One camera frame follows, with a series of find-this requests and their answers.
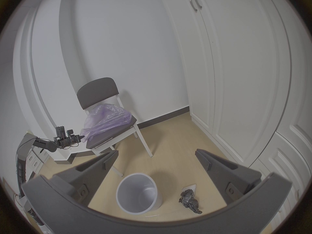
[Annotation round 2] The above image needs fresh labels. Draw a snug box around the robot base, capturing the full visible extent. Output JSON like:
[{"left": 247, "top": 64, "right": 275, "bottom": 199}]
[{"left": 13, "top": 193, "right": 47, "bottom": 228}]

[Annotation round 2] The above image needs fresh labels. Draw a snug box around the grey white-legged chair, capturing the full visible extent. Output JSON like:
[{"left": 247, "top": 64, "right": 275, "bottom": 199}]
[{"left": 77, "top": 77, "right": 153, "bottom": 177}]

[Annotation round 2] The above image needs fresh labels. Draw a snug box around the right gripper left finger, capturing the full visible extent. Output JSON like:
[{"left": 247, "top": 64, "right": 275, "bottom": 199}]
[{"left": 52, "top": 150, "right": 119, "bottom": 207}]

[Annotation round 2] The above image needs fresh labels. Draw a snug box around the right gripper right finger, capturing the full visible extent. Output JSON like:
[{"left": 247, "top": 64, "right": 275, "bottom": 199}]
[{"left": 195, "top": 149, "right": 263, "bottom": 206}]

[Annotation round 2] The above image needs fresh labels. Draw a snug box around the white wardrobe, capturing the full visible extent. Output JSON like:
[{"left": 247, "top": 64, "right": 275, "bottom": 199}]
[{"left": 156, "top": 0, "right": 310, "bottom": 204}]

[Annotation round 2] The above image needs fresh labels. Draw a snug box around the white chest of drawers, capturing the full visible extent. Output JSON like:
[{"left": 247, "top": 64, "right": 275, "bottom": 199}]
[{"left": 26, "top": 148, "right": 53, "bottom": 177}]

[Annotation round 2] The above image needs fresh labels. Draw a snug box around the crumpled black plastic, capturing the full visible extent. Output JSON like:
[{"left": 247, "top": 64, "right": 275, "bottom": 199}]
[{"left": 179, "top": 189, "right": 203, "bottom": 214}]

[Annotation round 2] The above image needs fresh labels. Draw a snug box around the purple plastic bag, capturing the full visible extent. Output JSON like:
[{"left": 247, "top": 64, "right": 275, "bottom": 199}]
[{"left": 80, "top": 104, "right": 132, "bottom": 143}]

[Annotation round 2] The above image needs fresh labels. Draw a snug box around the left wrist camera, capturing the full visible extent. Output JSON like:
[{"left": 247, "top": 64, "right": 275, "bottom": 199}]
[{"left": 54, "top": 126, "right": 74, "bottom": 141}]

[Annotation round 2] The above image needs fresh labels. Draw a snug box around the white trash bin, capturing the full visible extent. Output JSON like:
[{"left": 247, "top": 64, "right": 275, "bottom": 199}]
[{"left": 116, "top": 173, "right": 163, "bottom": 215}]

